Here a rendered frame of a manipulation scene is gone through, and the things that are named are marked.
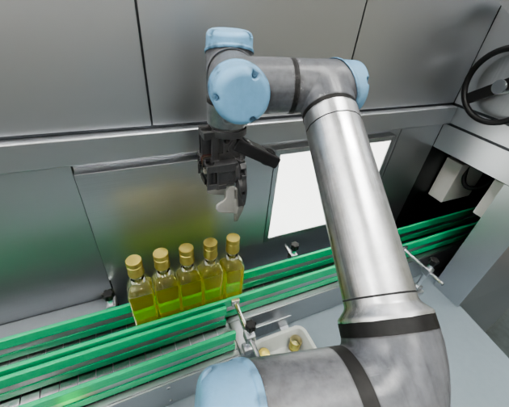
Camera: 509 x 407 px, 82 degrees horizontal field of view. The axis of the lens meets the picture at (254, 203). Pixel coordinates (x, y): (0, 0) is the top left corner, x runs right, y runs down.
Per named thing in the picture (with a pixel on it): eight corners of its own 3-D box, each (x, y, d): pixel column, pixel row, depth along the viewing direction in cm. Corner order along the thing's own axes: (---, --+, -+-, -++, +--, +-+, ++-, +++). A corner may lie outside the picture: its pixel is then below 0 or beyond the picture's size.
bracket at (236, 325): (239, 331, 89) (241, 318, 85) (251, 361, 82) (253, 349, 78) (229, 335, 88) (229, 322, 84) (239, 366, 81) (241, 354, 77)
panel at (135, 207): (359, 213, 115) (389, 132, 95) (363, 217, 113) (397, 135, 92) (108, 272, 83) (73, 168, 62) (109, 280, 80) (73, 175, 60)
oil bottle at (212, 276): (217, 300, 90) (217, 250, 77) (223, 315, 86) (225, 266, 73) (199, 304, 88) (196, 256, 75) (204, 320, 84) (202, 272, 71)
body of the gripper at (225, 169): (197, 174, 62) (195, 119, 55) (235, 169, 65) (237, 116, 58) (208, 195, 57) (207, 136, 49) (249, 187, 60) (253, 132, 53)
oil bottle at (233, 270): (235, 294, 92) (238, 245, 79) (241, 309, 88) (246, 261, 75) (217, 300, 90) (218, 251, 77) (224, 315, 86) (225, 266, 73)
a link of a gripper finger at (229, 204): (215, 224, 63) (212, 185, 60) (240, 219, 66) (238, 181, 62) (219, 231, 61) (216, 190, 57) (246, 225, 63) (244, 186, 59)
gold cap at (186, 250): (192, 253, 72) (191, 241, 70) (195, 264, 70) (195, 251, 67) (178, 257, 71) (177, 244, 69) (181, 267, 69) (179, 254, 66)
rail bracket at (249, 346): (238, 313, 86) (240, 287, 79) (261, 369, 74) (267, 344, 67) (229, 316, 85) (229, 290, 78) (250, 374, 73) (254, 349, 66)
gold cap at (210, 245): (215, 248, 75) (215, 235, 72) (219, 258, 72) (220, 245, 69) (201, 251, 73) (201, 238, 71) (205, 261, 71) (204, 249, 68)
